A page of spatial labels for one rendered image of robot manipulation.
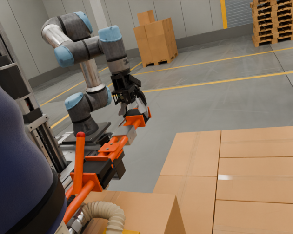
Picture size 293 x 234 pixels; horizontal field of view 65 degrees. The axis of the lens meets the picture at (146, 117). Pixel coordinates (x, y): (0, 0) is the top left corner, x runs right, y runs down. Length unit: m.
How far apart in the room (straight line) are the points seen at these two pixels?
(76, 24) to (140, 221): 0.95
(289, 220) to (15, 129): 1.24
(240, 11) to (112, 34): 9.37
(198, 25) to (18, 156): 10.12
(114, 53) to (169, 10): 9.75
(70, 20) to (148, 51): 6.95
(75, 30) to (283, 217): 1.36
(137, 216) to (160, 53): 7.49
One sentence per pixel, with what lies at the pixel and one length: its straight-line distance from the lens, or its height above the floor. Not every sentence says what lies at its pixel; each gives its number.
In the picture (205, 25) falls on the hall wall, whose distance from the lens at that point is 10.33.
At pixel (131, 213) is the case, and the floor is 1.09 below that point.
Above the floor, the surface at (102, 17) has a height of 1.73.
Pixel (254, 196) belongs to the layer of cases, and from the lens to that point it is 1.47.
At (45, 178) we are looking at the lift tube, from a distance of 0.43.
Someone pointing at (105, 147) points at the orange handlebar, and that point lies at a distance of 0.76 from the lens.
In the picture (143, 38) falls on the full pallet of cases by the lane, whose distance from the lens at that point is 8.12.
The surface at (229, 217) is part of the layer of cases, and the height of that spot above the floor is 0.54.
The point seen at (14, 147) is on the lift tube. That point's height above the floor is 1.45.
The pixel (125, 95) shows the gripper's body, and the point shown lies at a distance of 0.84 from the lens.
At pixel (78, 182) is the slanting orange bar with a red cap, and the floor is 1.24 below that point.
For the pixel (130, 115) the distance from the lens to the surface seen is 0.91.
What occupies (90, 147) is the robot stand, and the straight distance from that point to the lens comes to 1.42.
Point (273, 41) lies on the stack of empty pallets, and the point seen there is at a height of 0.08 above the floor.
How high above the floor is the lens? 1.57
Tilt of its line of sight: 23 degrees down
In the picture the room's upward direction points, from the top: 15 degrees counter-clockwise
